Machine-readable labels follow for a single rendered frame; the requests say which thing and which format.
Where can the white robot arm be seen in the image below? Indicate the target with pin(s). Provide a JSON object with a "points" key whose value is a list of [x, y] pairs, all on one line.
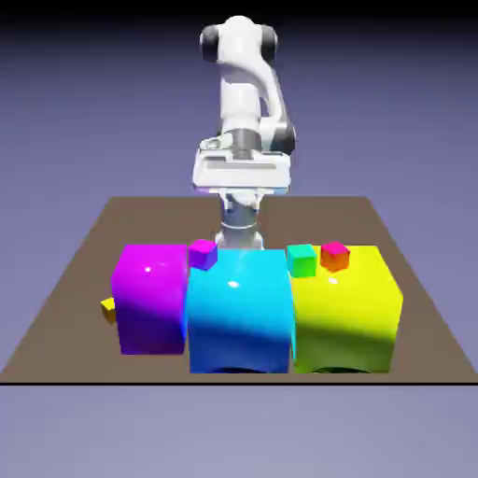
{"points": [[242, 93]]}

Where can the small yellow cube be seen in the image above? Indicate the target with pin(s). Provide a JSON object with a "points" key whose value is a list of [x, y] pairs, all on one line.
{"points": [[109, 310]]}

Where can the large cyan box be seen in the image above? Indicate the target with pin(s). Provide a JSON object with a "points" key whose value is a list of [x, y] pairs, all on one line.
{"points": [[239, 310]]}

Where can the large magenta box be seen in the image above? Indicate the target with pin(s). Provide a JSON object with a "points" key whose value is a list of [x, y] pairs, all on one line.
{"points": [[149, 295]]}

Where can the small green cube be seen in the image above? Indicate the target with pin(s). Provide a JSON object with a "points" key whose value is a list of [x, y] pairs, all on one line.
{"points": [[301, 260]]}

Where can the small magenta cube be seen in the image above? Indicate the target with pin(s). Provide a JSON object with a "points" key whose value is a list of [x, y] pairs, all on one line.
{"points": [[202, 254]]}

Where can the large yellow box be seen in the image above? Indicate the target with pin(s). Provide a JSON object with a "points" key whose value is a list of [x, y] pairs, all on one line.
{"points": [[347, 313]]}

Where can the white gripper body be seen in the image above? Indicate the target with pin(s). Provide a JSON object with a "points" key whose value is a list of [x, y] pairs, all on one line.
{"points": [[241, 171]]}

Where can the small red cube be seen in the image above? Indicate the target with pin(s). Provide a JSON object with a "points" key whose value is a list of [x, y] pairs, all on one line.
{"points": [[335, 256]]}

